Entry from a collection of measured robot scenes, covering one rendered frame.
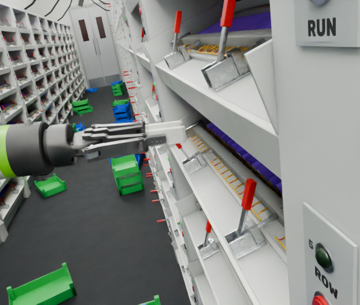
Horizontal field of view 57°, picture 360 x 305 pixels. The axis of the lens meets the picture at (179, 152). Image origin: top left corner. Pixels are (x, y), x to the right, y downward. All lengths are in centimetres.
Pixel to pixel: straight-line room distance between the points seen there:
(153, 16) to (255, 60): 61
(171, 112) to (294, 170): 63
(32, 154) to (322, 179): 49
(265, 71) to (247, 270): 26
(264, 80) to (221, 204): 35
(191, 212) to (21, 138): 49
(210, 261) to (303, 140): 58
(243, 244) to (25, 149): 37
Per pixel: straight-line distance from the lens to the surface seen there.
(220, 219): 49
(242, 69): 34
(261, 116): 23
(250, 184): 38
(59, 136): 59
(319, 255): 18
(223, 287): 67
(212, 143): 66
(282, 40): 18
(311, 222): 18
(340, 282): 18
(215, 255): 74
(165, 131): 59
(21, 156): 60
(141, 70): 148
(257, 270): 40
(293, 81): 17
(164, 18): 78
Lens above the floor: 116
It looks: 20 degrees down
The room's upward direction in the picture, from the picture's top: 10 degrees counter-clockwise
